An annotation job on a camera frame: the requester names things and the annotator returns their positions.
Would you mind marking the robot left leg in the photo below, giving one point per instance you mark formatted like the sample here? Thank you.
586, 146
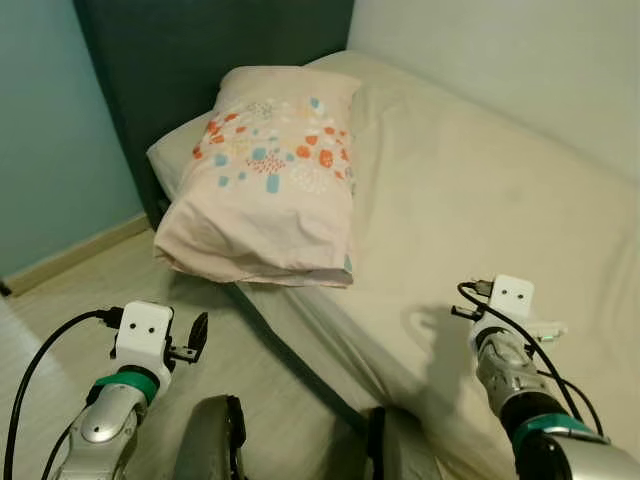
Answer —
210, 440

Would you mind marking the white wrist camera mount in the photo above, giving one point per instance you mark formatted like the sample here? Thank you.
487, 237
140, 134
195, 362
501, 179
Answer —
145, 335
512, 295

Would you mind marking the pink floral pillow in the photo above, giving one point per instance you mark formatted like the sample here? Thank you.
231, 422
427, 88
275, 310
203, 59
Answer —
260, 200

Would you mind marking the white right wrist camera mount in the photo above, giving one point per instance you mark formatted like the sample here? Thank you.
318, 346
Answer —
512, 295

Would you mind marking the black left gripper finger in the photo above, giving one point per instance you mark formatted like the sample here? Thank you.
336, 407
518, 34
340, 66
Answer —
198, 335

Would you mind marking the bed mattress with cream sheet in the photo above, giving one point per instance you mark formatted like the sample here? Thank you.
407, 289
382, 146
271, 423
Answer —
450, 200

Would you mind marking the dark teal headboard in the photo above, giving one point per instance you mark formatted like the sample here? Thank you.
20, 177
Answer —
200, 40

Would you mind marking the beige baseboard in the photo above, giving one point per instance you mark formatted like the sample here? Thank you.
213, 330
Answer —
70, 255

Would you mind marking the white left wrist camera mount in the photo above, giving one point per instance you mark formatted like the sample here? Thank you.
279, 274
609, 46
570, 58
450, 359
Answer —
145, 335

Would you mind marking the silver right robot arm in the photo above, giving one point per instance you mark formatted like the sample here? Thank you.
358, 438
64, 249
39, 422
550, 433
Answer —
510, 375

